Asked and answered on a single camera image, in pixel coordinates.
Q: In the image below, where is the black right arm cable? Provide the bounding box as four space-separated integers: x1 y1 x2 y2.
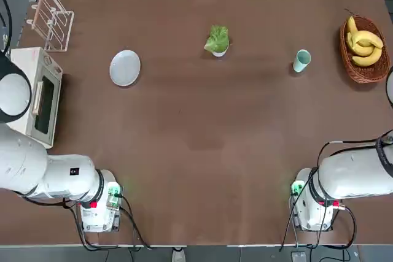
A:
316 135 393 183

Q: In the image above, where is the brown wicker basket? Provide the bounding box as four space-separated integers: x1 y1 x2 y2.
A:
339 16 391 85

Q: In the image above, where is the green lettuce leaf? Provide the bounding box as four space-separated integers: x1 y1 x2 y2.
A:
204 25 230 53

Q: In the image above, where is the clear acrylic rack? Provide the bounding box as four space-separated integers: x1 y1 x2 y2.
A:
26 0 75 53

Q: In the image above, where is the black base cable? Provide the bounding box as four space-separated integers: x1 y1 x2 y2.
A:
118 193 152 250
279 193 297 252

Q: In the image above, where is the large grey dish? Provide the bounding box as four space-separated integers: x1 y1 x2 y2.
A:
109 49 142 87

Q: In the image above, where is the green cup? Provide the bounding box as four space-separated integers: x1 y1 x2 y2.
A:
292 48 312 74

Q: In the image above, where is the yellow banana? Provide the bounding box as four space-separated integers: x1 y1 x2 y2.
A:
348 32 374 56
356 30 384 49
346 16 359 34
351 47 382 67

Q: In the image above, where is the white toaster oven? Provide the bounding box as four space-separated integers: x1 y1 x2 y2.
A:
6 47 64 148

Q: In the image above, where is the black left base cable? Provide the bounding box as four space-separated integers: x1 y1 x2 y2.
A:
118 193 152 250

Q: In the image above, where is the black right base cable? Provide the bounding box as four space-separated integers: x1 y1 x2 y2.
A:
279 193 297 252

